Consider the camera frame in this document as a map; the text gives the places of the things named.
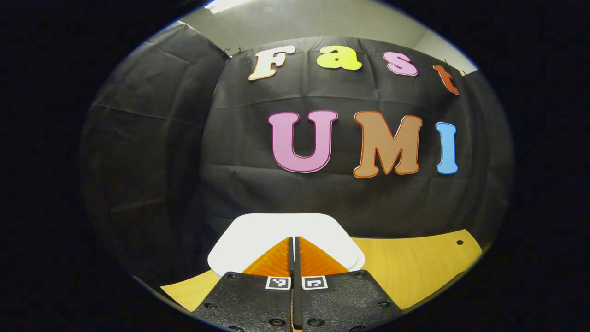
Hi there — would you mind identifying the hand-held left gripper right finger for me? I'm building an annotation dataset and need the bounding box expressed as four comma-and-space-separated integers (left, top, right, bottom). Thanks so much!
293, 237, 403, 332

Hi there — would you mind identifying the wooden desktop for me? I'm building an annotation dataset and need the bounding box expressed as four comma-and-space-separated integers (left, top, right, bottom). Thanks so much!
160, 229, 483, 312

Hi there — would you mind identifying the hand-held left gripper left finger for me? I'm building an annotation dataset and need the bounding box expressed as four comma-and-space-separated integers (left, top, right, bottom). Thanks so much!
193, 237, 295, 332

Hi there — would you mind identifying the black backdrop cloth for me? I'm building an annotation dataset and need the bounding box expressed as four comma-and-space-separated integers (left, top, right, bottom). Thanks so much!
79, 21, 514, 289

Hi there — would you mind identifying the ceiling light panel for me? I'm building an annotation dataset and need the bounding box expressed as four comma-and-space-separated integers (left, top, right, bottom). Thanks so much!
205, 0, 254, 13

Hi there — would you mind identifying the white desktop garbage bin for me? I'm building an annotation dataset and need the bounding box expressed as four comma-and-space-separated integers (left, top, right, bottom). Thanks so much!
207, 213, 366, 278

